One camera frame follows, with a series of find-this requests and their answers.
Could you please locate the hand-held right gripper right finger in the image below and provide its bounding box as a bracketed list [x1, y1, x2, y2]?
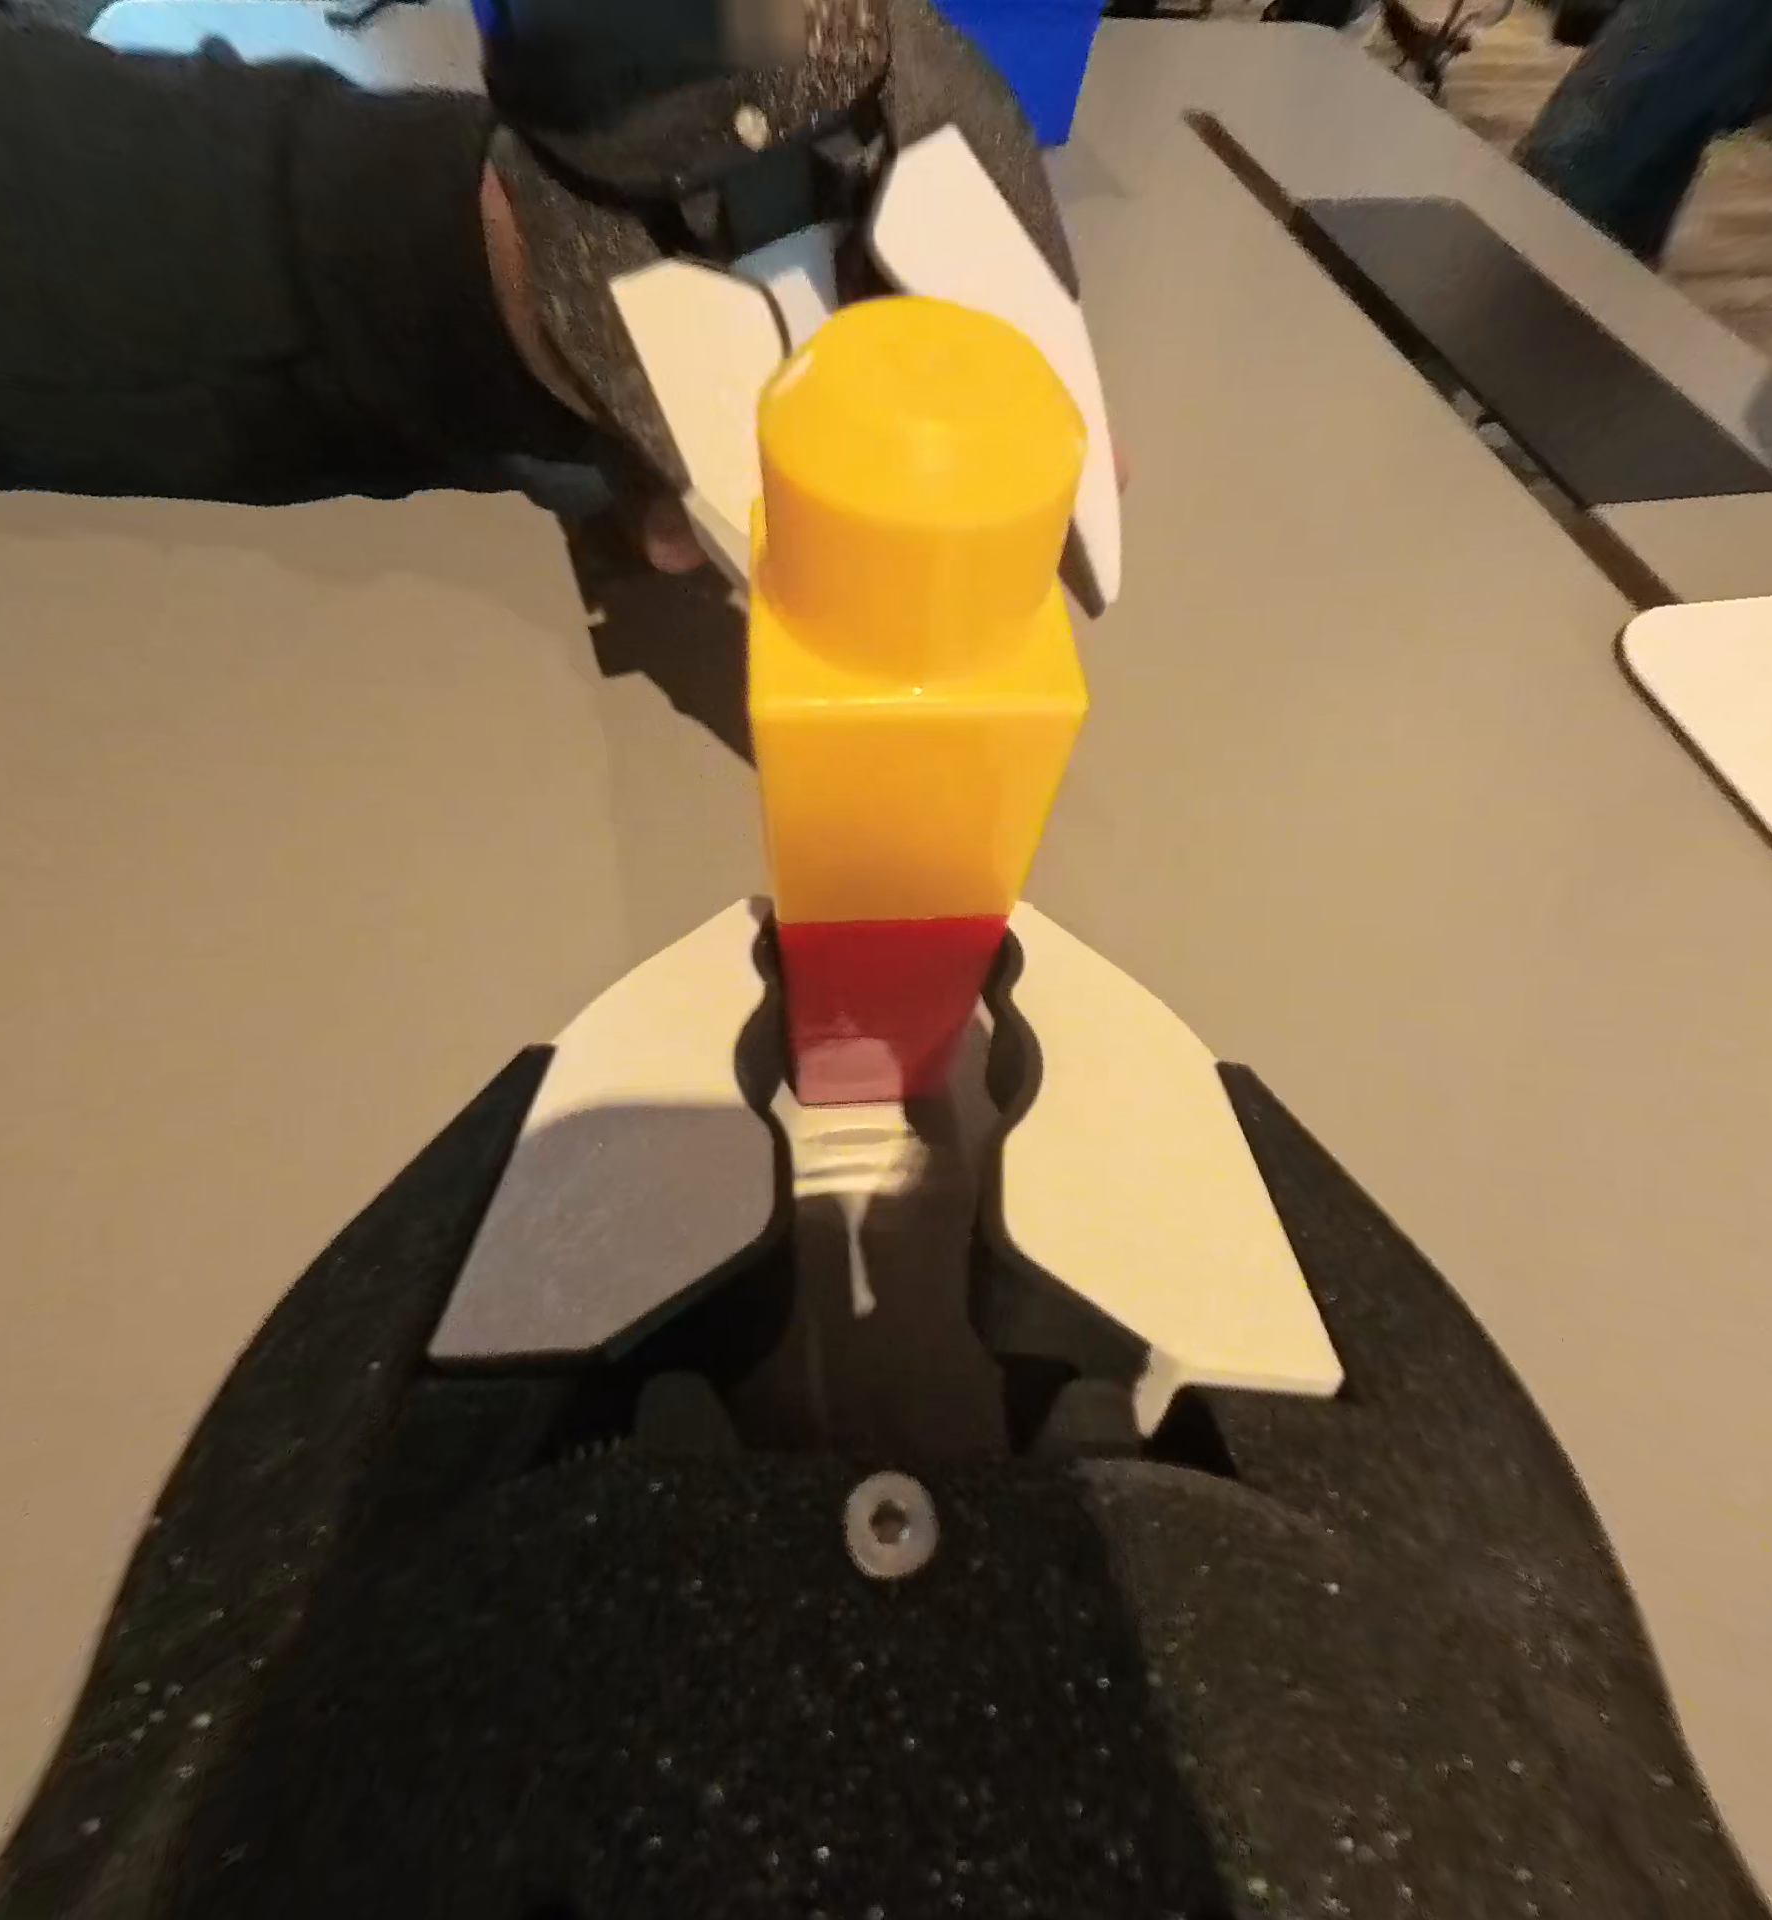
[976, 901, 1345, 1434]

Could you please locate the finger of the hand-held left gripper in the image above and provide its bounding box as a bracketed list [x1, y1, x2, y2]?
[863, 123, 1129, 621]
[608, 224, 844, 589]

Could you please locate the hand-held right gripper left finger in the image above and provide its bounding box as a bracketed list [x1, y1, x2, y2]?
[430, 899, 795, 1370]

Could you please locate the blue plastic bin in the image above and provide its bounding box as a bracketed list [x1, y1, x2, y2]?
[938, 0, 1100, 147]

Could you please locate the red mega block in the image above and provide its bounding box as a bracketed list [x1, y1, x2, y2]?
[776, 912, 1010, 1109]

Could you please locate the yellow mega block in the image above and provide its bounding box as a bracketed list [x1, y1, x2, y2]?
[747, 297, 1093, 920]

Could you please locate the person's left forearm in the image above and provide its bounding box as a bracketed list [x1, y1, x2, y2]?
[0, 0, 529, 504]

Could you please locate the person's left hand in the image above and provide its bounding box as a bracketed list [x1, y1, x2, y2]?
[479, 158, 711, 580]

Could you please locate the black desk panel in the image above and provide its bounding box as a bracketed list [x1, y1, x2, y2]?
[1299, 196, 1772, 512]

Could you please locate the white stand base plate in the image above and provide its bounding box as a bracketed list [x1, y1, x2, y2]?
[1620, 591, 1772, 920]

